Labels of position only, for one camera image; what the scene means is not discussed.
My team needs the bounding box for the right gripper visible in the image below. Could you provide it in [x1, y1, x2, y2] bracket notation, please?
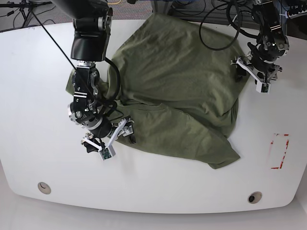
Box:
[82, 117, 136, 153]

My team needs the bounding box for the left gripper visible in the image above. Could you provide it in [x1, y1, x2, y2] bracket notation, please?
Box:
[231, 52, 282, 83]

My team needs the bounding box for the green T-shirt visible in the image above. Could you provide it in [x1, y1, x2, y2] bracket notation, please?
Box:
[66, 13, 241, 170]

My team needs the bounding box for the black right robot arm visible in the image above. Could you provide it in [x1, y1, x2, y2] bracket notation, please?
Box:
[53, 0, 134, 160]

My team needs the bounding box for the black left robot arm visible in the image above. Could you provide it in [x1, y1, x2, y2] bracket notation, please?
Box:
[226, 0, 289, 86]

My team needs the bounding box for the red tape rectangle marker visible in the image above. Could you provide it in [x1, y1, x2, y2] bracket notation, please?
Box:
[269, 133, 290, 170]

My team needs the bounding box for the left table grommet hole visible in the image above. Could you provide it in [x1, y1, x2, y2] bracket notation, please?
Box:
[37, 182, 51, 195]

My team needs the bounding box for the table grommet hole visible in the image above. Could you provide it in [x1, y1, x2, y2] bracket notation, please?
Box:
[37, 182, 51, 195]
[248, 192, 262, 204]

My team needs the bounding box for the right table grommet hole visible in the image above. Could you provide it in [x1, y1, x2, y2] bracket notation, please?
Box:
[248, 192, 262, 204]

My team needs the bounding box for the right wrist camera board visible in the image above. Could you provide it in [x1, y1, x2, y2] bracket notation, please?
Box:
[99, 146, 116, 161]

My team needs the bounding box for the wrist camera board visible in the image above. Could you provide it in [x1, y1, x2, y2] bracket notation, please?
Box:
[256, 81, 271, 93]
[99, 146, 116, 161]

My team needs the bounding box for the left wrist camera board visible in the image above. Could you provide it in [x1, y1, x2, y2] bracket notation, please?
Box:
[256, 81, 271, 93]

